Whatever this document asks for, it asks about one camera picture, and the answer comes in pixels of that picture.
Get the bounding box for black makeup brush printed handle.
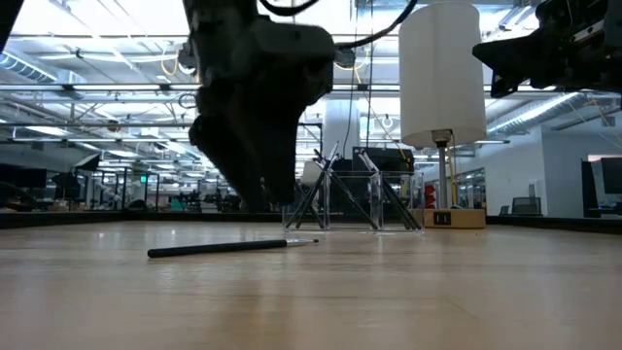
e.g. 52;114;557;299
146;237;321;260

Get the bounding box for white shade table lamp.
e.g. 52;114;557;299
397;0;488;230

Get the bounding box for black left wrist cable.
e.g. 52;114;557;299
257;0;420;51

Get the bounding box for black computer monitor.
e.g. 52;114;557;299
600;156;622;196

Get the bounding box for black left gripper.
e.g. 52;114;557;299
184;0;313;212

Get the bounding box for black studio softbox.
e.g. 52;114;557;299
72;154;102;173

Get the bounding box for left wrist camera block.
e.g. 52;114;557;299
261;21;337;107

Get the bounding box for black mesh chair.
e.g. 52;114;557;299
509;195;543;217

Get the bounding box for silver ventilation duct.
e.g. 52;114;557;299
485;91;587;138
0;48;60;85

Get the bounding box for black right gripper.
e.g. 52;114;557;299
471;0;622;99

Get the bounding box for red background object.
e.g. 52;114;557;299
421;183;437;211

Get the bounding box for yellow hanging cable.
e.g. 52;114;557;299
445;145;460;211

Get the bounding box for black background monitor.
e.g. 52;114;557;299
351;146;416;174

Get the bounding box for black table edge rail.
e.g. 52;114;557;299
0;209;622;236

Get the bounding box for black makeup brush fluffy bristles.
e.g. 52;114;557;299
311;148;381;231

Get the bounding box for small white background lampshade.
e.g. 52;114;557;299
299;161;325;187

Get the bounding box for clear acrylic organizer box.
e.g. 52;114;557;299
280;170;423;232

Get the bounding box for black partition panel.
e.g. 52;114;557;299
580;157;601;219

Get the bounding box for black ceiling cable reel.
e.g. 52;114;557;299
334;44;358;70

